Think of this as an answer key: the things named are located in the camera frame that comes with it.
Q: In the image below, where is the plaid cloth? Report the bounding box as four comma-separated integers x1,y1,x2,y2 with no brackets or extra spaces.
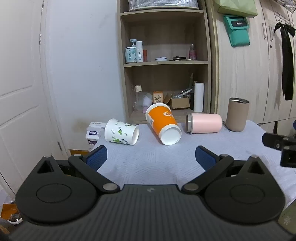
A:
276,0,296,13

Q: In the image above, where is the clear storage box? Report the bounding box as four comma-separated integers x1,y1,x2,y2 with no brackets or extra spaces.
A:
128,0,199,11

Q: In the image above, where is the wooden shelf unit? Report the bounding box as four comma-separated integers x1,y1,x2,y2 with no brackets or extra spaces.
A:
116,0,212,124

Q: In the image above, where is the orange packet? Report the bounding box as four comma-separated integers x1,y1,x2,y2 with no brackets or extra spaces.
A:
1,203,19,219

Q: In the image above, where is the teal pump bottle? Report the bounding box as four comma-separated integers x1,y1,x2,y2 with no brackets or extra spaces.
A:
125,39,137,64

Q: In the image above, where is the white paper towel roll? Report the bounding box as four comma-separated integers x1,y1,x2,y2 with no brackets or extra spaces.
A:
193,82,205,113

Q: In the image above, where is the white quilted table cloth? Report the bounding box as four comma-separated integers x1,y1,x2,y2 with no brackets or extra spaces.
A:
91,120,296,209

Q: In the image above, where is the brown tumbler cup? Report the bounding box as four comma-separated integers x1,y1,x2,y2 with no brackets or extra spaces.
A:
226,97,250,132

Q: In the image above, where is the olive green object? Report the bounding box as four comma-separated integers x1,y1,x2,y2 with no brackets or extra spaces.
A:
277,204,296,234

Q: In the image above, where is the open cardboard box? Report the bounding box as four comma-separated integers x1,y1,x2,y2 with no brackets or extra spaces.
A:
164,93,191,110

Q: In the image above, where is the black ribbon bow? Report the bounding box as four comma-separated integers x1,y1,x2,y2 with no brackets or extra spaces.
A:
273,22,296,101

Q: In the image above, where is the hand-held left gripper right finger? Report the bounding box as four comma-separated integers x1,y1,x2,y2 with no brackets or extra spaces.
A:
181,146,266,194

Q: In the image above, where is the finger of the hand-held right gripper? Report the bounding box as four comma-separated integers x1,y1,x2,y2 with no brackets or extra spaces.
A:
280,145,296,168
262,133,296,150

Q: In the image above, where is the green paper bag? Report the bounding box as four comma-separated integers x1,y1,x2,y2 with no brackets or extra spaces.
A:
213,0,258,18

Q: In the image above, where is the small floral box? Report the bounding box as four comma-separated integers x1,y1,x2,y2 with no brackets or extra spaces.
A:
153,91,164,104

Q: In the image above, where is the orange paper cup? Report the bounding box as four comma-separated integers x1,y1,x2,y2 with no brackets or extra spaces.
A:
145,103,182,146

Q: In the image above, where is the clear glass bottle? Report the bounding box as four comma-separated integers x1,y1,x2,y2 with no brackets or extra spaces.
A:
133,85,144,112

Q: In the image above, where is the white door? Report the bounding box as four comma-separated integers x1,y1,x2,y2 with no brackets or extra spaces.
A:
0,0,70,202

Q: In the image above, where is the white tube bottle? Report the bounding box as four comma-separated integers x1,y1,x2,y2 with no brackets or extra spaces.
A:
136,41,144,63

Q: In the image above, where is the teal fabric pouch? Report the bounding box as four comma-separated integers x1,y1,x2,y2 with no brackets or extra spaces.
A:
223,14,251,47

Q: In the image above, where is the pink tumbler cup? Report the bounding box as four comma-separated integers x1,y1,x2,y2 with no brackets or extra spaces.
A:
186,113,223,135

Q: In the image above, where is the white cup with green print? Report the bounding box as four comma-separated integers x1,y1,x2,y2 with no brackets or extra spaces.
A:
104,118,139,146

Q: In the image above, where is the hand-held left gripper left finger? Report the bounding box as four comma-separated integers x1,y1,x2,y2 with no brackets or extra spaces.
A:
32,146,121,193

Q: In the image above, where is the white tissue pack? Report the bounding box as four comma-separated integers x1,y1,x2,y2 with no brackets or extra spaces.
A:
88,122,107,130
85,130,102,145

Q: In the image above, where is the light wooden wardrobe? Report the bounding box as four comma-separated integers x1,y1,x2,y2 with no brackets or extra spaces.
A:
206,0,296,127

